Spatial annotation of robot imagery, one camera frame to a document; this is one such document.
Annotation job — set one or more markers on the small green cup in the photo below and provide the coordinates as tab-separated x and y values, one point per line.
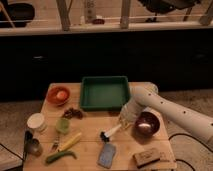
62	125

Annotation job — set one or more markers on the black metal measuring scoop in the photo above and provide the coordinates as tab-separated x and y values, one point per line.
32	145

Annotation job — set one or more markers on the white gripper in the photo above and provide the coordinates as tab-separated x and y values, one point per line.
130	112

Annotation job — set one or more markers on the white round container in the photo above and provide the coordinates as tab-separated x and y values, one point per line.
37	122

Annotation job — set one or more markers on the egg in bowl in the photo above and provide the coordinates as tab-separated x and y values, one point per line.
61	95

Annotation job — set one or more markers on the dark purple metal bowl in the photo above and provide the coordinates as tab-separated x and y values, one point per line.
147	124

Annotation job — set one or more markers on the white handled black brush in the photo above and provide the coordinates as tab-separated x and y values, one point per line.
105	136

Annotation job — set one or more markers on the brown dried fruit pile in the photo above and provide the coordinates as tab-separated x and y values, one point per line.
71	112

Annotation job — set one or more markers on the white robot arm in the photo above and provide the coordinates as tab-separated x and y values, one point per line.
197	124

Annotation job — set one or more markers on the wooden table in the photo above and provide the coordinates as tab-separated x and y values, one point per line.
88	148

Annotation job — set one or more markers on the green plastic tray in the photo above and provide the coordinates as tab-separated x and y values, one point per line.
104	93

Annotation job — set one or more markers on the blue sponge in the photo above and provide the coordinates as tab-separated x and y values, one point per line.
106	155

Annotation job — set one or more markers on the orange bowl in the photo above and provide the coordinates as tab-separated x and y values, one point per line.
51	95

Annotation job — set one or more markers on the brown wooden block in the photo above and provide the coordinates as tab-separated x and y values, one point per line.
146	157

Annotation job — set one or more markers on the green chili pepper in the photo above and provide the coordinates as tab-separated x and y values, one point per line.
54	157

